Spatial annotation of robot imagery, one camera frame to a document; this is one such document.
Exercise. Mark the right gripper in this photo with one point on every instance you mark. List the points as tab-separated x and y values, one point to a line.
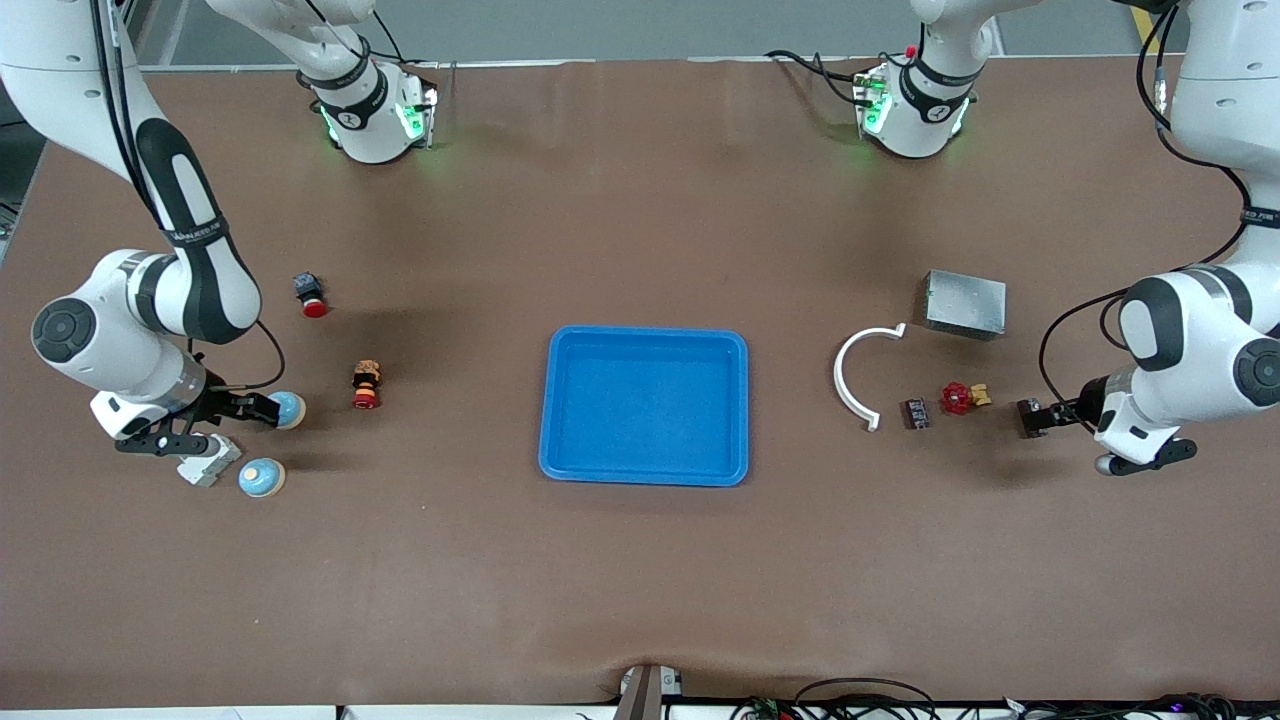
220	403

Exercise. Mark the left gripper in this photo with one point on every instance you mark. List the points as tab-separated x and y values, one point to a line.
1084	403

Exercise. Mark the black electrolytic capacitor block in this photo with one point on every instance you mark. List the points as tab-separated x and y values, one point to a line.
1025	420
916	414

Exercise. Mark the light blue call bell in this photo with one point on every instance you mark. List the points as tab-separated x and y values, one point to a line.
293	410
261	479

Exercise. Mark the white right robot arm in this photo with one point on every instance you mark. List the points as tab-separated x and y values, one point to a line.
190	290

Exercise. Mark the blue plastic tray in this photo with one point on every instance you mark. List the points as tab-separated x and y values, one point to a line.
645	410

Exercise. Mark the grey metal power supply box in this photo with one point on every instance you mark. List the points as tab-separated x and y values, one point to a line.
965	303

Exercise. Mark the brown table cover mat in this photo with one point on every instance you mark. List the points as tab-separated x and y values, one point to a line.
640	570

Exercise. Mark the white DIN rail block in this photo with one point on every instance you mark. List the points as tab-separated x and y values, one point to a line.
212	467

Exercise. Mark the red yellow emergency stop switch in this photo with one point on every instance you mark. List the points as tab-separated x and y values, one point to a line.
366	385

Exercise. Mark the red push button switch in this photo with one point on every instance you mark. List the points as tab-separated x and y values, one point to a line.
310	290

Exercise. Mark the white curved plastic bracket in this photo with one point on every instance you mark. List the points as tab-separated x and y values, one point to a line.
872	421

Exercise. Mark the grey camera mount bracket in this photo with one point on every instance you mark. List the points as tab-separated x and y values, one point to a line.
645	692

